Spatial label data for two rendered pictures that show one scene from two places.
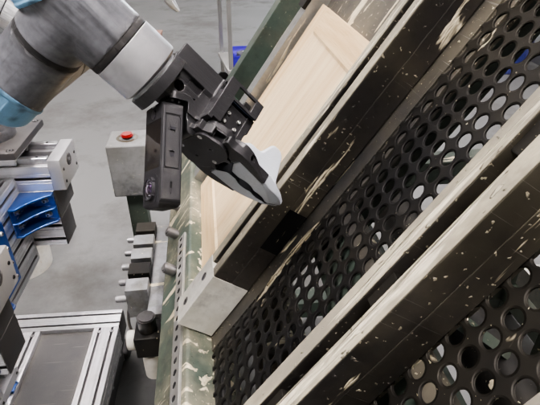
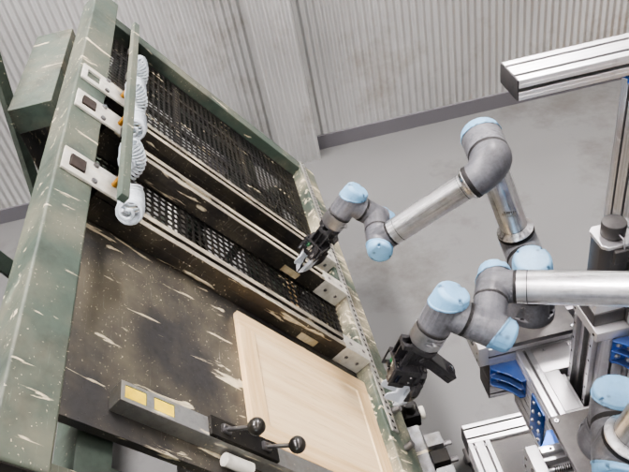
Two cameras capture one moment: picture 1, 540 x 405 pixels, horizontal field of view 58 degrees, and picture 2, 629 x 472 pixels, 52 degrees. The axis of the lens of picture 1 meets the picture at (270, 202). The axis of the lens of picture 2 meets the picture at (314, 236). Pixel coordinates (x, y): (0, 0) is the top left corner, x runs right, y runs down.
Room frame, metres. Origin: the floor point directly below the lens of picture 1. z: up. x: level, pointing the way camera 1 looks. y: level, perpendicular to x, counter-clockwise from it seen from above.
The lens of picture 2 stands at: (2.10, 0.18, 2.64)
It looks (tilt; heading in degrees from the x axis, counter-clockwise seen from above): 38 degrees down; 184
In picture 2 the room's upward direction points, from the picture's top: 13 degrees counter-clockwise
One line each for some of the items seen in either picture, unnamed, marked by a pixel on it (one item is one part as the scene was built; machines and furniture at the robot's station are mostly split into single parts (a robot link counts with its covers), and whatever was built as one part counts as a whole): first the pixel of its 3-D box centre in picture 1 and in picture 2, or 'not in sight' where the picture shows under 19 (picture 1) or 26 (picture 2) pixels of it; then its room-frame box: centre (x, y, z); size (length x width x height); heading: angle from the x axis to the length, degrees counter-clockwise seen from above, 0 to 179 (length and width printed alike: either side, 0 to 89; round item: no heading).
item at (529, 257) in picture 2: not in sight; (531, 272); (0.67, 0.71, 1.20); 0.13 x 0.12 x 0.14; 176
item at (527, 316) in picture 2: not in sight; (531, 300); (0.67, 0.70, 1.09); 0.15 x 0.15 x 0.10
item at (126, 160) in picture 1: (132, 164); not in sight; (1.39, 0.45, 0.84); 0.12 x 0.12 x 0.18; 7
